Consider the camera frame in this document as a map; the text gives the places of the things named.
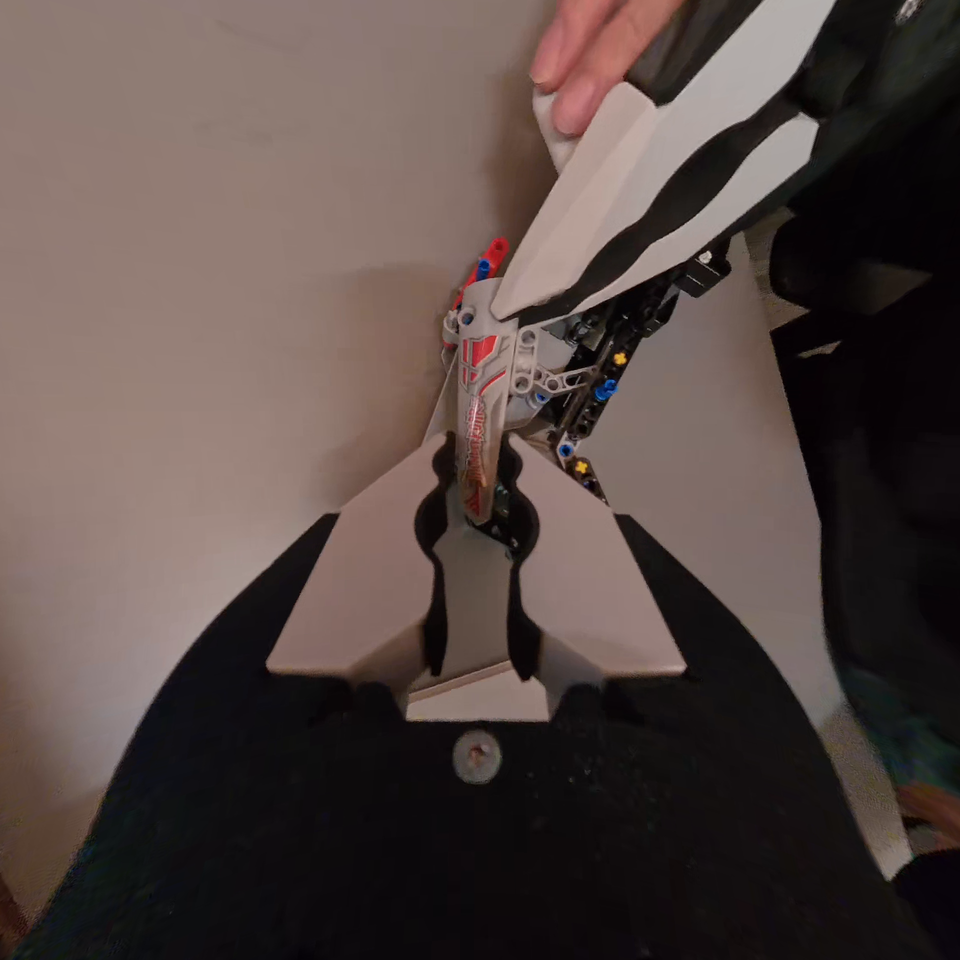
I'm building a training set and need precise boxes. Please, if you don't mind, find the toy brick truck chassis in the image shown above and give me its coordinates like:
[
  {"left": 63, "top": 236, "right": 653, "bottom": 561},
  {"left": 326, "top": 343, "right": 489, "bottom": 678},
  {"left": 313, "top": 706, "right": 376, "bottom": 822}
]
[{"left": 423, "top": 238, "right": 732, "bottom": 560}]

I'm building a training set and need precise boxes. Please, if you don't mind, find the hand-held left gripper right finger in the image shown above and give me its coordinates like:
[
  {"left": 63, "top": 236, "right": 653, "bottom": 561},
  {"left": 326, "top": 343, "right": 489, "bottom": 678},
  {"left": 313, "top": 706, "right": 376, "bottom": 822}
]
[{"left": 504, "top": 433, "right": 689, "bottom": 715}]

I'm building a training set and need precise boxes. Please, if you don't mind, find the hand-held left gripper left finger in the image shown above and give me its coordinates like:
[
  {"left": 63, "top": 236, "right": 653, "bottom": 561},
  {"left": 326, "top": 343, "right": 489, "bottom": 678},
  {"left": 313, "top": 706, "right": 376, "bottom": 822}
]
[{"left": 266, "top": 433, "right": 459, "bottom": 702}]

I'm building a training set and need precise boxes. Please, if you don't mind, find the grey toy panel red print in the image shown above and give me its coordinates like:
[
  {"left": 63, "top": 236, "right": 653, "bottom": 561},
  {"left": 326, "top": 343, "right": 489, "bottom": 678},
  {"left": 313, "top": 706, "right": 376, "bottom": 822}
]
[{"left": 452, "top": 277, "right": 520, "bottom": 526}]

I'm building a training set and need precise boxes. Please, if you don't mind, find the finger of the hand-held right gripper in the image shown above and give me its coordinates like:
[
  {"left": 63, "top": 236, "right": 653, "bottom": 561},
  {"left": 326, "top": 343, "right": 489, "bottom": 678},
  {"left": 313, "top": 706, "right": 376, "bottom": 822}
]
[
  {"left": 523, "top": 103, "right": 820, "bottom": 327},
  {"left": 489, "top": 0, "right": 839, "bottom": 319}
]

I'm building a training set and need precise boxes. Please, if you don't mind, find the black chair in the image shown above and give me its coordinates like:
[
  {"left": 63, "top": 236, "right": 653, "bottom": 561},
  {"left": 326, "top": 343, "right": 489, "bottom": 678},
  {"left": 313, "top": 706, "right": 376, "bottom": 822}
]
[{"left": 771, "top": 210, "right": 960, "bottom": 721}]

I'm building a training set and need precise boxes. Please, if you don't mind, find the person's right hand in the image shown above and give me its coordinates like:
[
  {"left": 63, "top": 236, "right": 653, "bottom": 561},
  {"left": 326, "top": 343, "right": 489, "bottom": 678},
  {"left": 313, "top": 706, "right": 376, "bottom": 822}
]
[{"left": 528, "top": 0, "right": 685, "bottom": 140}]

